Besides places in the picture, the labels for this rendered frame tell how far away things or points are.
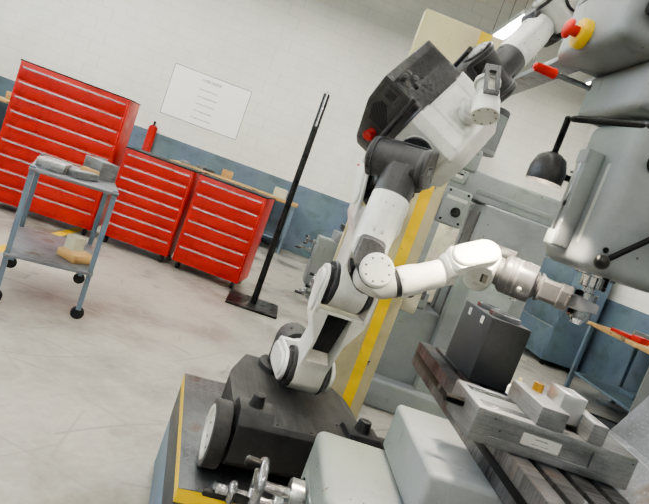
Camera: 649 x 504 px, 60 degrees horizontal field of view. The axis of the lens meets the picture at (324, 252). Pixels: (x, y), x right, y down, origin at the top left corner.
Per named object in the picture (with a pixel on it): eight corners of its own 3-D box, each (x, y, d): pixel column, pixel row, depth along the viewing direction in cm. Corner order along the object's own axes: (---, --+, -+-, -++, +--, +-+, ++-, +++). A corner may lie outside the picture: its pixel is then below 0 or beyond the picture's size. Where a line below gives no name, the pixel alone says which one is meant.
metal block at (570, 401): (554, 419, 113) (565, 393, 113) (541, 407, 119) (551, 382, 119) (576, 427, 114) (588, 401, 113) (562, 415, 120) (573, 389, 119)
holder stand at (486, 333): (467, 379, 155) (494, 313, 153) (444, 354, 176) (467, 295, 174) (506, 392, 156) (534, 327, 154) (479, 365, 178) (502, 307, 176)
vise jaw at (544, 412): (535, 424, 108) (543, 406, 108) (506, 395, 123) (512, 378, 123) (562, 434, 109) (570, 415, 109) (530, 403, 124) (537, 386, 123)
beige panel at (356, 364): (263, 436, 285) (426, -8, 260) (266, 404, 324) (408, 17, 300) (358, 465, 290) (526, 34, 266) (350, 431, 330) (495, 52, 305)
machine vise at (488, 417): (466, 438, 108) (487, 387, 107) (445, 407, 123) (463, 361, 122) (626, 491, 111) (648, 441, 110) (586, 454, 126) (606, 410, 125)
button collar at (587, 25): (579, 42, 112) (590, 13, 111) (564, 49, 118) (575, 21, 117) (588, 46, 112) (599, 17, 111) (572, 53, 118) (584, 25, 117)
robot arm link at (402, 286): (450, 285, 123) (366, 304, 121) (436, 291, 133) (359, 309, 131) (438, 239, 125) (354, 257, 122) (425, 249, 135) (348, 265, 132)
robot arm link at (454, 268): (506, 256, 124) (449, 269, 122) (497, 280, 131) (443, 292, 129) (493, 235, 128) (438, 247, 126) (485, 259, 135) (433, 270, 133)
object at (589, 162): (551, 243, 118) (590, 148, 116) (542, 240, 122) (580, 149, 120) (568, 249, 118) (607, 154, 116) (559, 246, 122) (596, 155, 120)
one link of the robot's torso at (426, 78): (321, 152, 158) (378, 76, 127) (388, 94, 175) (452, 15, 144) (394, 226, 159) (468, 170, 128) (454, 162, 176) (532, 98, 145)
